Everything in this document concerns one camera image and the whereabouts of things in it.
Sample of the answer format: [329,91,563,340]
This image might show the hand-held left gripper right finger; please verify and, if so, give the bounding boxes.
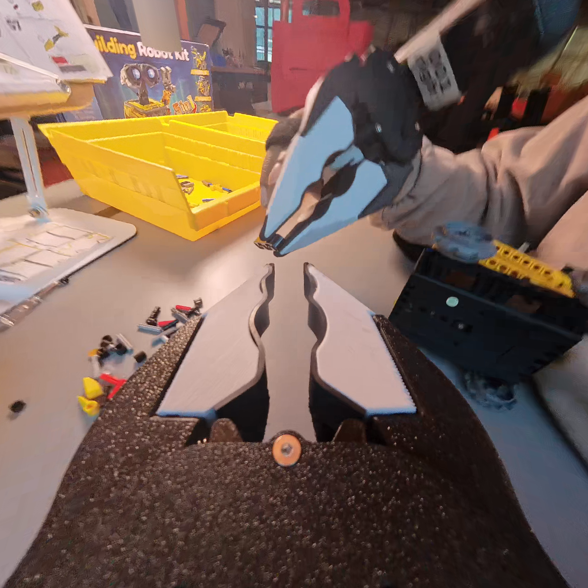
[303,263,417,417]

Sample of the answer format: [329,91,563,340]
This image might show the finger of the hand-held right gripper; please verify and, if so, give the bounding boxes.
[263,96,355,244]
[275,160,390,257]

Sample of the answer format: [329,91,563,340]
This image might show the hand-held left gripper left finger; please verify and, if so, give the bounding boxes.
[156,264,275,422]

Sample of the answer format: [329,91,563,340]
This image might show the yellow toy brick vehicle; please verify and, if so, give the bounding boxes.
[389,223,588,386]

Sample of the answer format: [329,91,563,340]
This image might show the person's right forearm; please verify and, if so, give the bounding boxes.
[370,99,588,246]

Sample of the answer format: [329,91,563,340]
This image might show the white desk stand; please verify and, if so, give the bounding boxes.
[0,116,138,319]

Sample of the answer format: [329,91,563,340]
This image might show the person's right hand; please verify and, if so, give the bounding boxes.
[259,152,288,209]

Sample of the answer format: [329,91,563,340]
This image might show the yellow plastic bin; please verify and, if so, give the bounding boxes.
[38,112,266,243]
[161,110,279,154]

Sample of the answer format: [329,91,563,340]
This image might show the scattered small mixed brick parts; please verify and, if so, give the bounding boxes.
[176,174,233,208]

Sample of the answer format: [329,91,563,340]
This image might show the pile of small brick pins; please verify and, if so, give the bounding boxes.
[76,297,205,417]

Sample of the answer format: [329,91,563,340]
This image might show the clear pen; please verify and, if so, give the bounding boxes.
[0,277,70,330]

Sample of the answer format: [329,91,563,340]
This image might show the white printed sheet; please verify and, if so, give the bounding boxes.
[0,224,114,286]

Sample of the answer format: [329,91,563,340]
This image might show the beige printed sweatshirt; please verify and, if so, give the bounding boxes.
[528,202,588,465]

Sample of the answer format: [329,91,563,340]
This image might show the blue toy kit box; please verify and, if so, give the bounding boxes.
[64,25,215,123]

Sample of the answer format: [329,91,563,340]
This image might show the instruction booklet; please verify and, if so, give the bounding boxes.
[0,0,114,111]

